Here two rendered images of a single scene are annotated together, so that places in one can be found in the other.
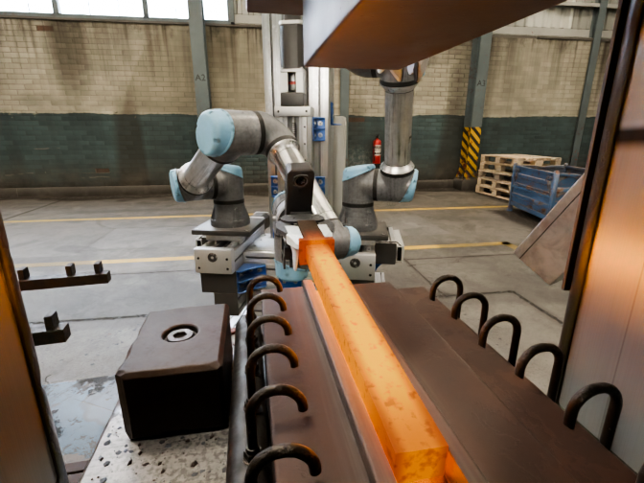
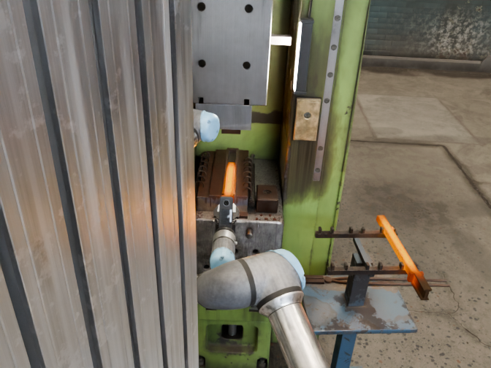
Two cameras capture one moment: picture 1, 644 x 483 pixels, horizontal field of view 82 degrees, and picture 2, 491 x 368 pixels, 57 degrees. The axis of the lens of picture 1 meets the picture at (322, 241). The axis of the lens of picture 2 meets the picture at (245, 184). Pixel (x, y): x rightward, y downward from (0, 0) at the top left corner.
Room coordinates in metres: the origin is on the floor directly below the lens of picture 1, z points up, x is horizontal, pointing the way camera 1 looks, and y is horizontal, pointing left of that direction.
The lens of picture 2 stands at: (1.88, 0.33, 1.91)
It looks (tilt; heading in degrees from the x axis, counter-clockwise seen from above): 30 degrees down; 190
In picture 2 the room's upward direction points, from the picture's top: 2 degrees clockwise
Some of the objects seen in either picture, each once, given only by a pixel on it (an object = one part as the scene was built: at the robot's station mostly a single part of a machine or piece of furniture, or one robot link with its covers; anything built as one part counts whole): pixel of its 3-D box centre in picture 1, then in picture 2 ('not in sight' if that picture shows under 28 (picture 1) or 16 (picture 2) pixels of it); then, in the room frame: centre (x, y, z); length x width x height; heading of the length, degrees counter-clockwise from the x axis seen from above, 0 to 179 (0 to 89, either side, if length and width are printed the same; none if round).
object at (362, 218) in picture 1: (356, 214); not in sight; (1.35, -0.13, 0.87); 0.15 x 0.15 x 0.10
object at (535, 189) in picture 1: (557, 193); not in sight; (4.99, -3.19, 0.36); 1.20 x 0.80 x 0.72; 177
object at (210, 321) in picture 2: not in sight; (234, 299); (0.18, -0.02, 0.23); 0.55 x 0.37 x 0.47; 11
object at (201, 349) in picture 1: (183, 361); (267, 198); (0.31, 0.14, 0.95); 0.12 x 0.08 x 0.06; 11
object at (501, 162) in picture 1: (515, 175); not in sight; (6.95, -3.61, 0.37); 1.26 x 0.88 x 0.74; 8
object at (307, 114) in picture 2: not in sight; (306, 119); (0.22, 0.26, 1.27); 0.09 x 0.02 x 0.17; 101
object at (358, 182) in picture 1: (359, 182); not in sight; (1.35, -0.14, 0.98); 0.13 x 0.12 x 0.14; 75
